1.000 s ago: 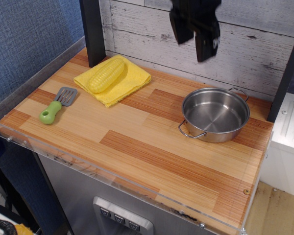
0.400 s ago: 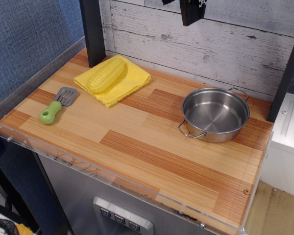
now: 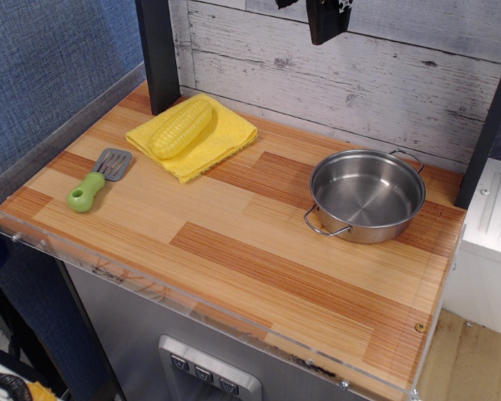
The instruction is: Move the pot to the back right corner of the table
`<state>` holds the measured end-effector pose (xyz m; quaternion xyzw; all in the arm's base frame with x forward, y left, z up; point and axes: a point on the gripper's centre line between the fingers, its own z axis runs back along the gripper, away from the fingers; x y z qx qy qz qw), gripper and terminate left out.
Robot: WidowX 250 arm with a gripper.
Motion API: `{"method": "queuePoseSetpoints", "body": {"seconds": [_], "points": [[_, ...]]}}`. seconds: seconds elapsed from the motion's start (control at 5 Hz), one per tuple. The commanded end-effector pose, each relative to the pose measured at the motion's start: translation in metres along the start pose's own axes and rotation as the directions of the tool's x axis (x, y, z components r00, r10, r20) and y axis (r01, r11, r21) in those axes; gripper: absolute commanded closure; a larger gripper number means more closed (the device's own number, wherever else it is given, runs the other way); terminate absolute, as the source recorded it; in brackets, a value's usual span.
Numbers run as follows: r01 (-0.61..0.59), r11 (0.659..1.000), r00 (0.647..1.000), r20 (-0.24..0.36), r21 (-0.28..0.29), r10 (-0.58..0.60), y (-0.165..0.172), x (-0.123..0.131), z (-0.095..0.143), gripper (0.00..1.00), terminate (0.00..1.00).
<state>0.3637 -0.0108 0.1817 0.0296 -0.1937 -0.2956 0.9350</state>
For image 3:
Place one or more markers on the white side cabinet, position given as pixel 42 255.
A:
pixel 473 290

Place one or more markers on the yellow folded cloth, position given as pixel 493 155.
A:
pixel 225 134

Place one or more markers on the clear acrylic table guard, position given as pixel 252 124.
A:
pixel 233 246

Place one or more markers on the black right frame post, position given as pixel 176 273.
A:
pixel 488 147

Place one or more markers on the green handled grey spatula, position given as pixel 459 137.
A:
pixel 110 166

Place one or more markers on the black frame post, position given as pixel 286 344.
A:
pixel 158 47
pixel 488 147

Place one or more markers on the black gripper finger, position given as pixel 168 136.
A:
pixel 327 19
pixel 284 3

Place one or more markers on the yellow toy corn cob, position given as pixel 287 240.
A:
pixel 180 129

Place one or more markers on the stainless steel pot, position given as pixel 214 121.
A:
pixel 365 196

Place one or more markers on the stainless steel cabinet front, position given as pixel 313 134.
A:
pixel 129 323

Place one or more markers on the black left frame post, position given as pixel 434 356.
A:
pixel 158 47

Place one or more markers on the silver dispenser button panel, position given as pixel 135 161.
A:
pixel 193 374

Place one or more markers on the yellow object bottom left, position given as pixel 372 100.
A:
pixel 41 393

